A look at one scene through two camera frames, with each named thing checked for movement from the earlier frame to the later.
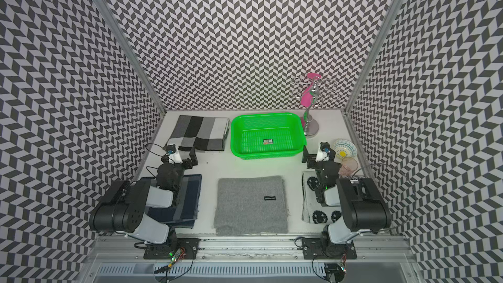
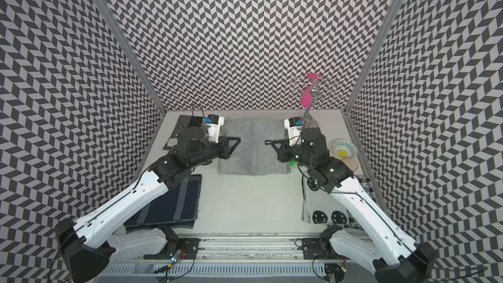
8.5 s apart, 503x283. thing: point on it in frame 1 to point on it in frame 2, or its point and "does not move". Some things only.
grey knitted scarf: [255, 205] to [251, 156]
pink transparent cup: [349, 165] does not move
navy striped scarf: [185, 209] does not move
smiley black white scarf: [312, 210] does not move
